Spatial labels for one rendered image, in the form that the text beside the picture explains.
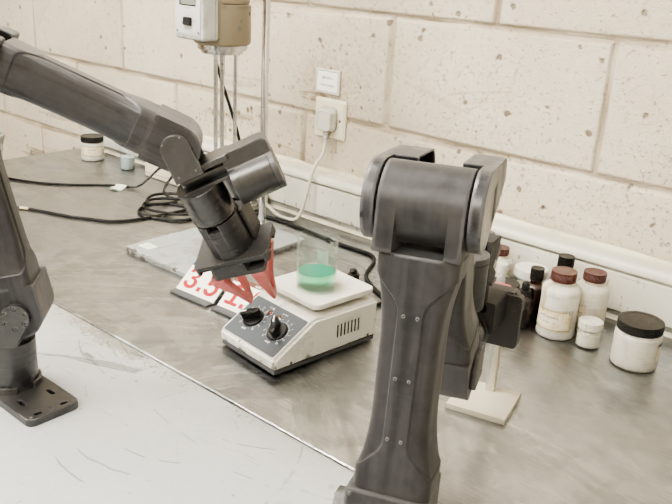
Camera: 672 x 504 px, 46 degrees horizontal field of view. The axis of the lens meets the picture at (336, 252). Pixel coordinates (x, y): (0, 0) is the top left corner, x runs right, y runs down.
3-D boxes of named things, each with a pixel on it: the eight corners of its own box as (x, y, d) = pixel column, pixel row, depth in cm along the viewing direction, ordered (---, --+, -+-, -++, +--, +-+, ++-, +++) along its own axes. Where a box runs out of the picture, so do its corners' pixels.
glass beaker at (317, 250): (287, 283, 121) (289, 230, 118) (326, 278, 123) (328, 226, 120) (306, 302, 115) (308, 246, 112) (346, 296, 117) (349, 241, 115)
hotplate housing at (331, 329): (273, 379, 110) (275, 327, 107) (219, 344, 119) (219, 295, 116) (386, 336, 125) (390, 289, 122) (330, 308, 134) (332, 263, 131)
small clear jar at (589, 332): (598, 352, 123) (603, 327, 122) (573, 347, 124) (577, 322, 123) (600, 343, 126) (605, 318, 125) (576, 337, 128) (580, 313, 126)
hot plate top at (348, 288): (315, 312, 113) (316, 306, 113) (263, 285, 121) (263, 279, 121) (375, 292, 121) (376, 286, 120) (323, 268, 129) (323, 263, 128)
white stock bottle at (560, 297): (547, 321, 133) (557, 260, 129) (580, 334, 129) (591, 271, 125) (528, 331, 129) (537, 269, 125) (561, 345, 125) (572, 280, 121)
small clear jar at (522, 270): (541, 297, 143) (546, 263, 140) (545, 310, 137) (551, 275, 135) (508, 294, 143) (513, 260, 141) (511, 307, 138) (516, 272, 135)
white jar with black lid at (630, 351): (620, 374, 117) (629, 329, 115) (602, 352, 123) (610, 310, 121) (665, 374, 118) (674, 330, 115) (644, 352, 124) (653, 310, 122)
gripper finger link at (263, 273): (246, 284, 113) (218, 236, 107) (293, 275, 111) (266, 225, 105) (238, 320, 108) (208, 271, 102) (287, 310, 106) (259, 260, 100)
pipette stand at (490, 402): (504, 425, 102) (517, 335, 98) (445, 407, 106) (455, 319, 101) (520, 398, 109) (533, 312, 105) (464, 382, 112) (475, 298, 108)
